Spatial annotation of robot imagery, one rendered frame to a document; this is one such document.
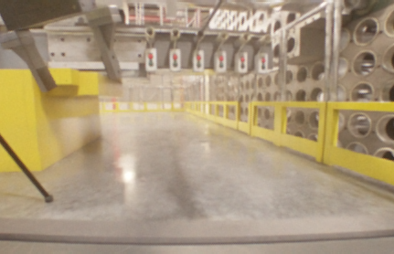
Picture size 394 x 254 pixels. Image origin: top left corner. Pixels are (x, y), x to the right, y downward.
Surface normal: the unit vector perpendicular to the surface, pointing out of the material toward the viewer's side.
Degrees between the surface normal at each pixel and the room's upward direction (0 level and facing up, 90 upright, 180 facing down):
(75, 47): 90
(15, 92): 90
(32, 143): 90
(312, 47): 90
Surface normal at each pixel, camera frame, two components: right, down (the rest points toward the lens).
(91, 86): 0.18, 0.12
